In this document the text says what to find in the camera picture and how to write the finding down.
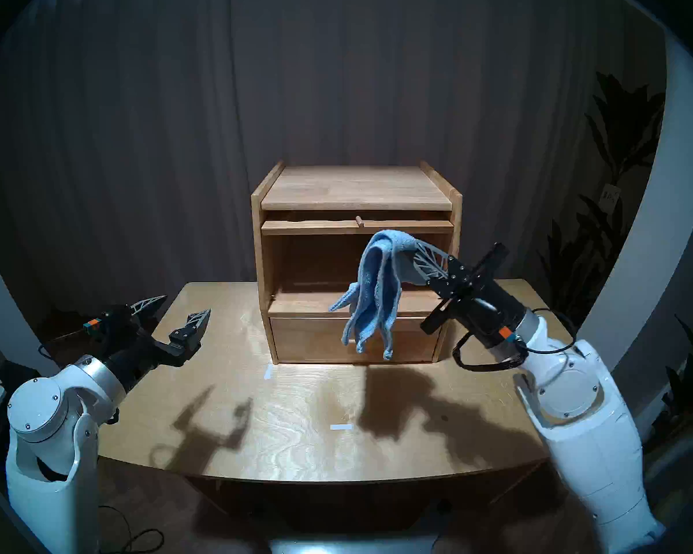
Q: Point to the wooden cabinet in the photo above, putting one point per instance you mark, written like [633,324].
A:
[352,189]

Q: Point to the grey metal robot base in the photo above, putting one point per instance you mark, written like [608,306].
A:
[352,546]

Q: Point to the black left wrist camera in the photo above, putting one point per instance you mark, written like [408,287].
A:
[112,319]

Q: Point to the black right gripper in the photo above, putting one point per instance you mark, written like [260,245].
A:
[476,302]

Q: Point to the white curved pillar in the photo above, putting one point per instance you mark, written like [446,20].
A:
[0,304]
[664,224]

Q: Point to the white plant tag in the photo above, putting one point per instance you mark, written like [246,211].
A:
[611,195]

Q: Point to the tall dark leafy plant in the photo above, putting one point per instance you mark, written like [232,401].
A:
[629,131]

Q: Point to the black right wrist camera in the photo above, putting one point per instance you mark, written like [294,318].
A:
[499,328]

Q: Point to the blue towel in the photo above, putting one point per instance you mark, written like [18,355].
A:
[375,281]

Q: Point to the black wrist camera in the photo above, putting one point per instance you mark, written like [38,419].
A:
[499,328]
[112,319]

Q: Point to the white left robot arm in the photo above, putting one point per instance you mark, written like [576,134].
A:
[46,472]

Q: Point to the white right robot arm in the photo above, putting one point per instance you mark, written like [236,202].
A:
[589,431]

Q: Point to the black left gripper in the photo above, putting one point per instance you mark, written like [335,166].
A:
[136,354]

